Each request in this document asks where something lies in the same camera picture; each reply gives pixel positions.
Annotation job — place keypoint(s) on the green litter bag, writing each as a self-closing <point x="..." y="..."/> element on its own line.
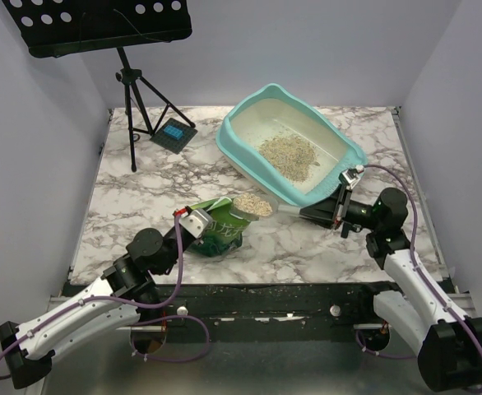
<point x="225" y="234"/>

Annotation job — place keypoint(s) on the black bag clip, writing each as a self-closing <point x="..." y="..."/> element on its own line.
<point x="345" y="230"/>

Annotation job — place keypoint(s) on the litter pile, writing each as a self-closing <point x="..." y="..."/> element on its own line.
<point x="291" y="156"/>

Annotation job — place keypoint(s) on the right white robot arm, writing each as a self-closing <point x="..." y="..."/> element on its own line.
<point x="447" y="342"/>

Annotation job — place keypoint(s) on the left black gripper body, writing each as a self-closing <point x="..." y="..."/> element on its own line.
<point x="171" y="239"/>

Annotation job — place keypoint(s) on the blue lego brick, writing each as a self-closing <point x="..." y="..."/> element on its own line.
<point x="173" y="132"/>

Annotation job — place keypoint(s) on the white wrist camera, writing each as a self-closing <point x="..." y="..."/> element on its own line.
<point x="195" y="222"/>
<point x="350" y="178"/>

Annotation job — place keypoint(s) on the clear plastic scoop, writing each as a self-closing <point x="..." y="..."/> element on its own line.
<point x="255" y="207"/>

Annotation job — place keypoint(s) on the black music stand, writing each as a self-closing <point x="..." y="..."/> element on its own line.
<point x="53" y="29"/>

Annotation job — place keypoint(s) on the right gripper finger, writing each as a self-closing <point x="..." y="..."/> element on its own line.
<point x="326" y="223"/>
<point x="322" y="209"/>

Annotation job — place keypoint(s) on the dark lego baseplate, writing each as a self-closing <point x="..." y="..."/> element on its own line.
<point x="170" y="144"/>

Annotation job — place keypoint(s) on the teal white litter box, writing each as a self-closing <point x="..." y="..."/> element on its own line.
<point x="272" y="111"/>

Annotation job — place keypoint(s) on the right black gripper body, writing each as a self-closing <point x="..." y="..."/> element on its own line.
<point x="339" y="210"/>

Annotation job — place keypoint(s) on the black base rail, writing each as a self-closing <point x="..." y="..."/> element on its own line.
<point x="278" y="312"/>

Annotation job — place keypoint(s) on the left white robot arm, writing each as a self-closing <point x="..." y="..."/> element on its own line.
<point x="28" y="349"/>

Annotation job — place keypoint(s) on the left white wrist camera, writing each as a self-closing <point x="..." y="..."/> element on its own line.
<point x="195" y="222"/>

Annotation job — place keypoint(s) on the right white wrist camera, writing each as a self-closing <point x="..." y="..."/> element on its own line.
<point x="350" y="178"/>

